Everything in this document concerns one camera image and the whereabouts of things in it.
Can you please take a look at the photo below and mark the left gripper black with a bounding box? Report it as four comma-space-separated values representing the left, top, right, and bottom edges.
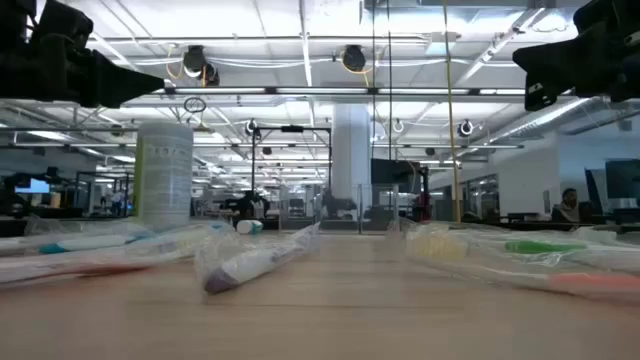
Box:
0, 0, 166, 109

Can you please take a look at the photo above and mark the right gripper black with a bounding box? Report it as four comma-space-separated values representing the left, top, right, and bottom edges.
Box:
512, 0, 640, 112

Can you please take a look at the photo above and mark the orange toothbrush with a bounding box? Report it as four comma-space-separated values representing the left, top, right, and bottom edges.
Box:
0, 227, 221, 290
387, 217, 640, 305

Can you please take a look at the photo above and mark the purple toothbrush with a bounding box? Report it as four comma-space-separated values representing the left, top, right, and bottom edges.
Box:
193, 222, 322, 296

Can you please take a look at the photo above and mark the white wipes canister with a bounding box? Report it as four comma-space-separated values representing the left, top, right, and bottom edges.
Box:
132, 122, 195, 232

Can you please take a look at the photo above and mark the dark monitor screen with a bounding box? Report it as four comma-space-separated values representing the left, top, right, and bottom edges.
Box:
604, 158, 640, 200

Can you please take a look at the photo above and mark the blue lit monitor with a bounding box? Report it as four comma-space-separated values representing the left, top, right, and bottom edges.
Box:
14, 178, 52, 195

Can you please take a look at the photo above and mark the seated person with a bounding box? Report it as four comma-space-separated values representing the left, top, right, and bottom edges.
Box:
550, 187, 595, 224

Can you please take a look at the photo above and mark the black display panel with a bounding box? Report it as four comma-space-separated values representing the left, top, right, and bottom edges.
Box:
370, 158, 424, 187

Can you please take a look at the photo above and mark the long ceiling light bar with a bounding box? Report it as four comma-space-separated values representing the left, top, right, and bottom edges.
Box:
163, 86, 527, 97

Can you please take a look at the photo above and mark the white round column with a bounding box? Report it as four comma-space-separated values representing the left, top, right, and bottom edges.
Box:
331, 103, 373, 214

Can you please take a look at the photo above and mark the hanging black cable loop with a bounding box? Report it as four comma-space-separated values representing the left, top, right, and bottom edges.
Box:
182, 95, 208, 114

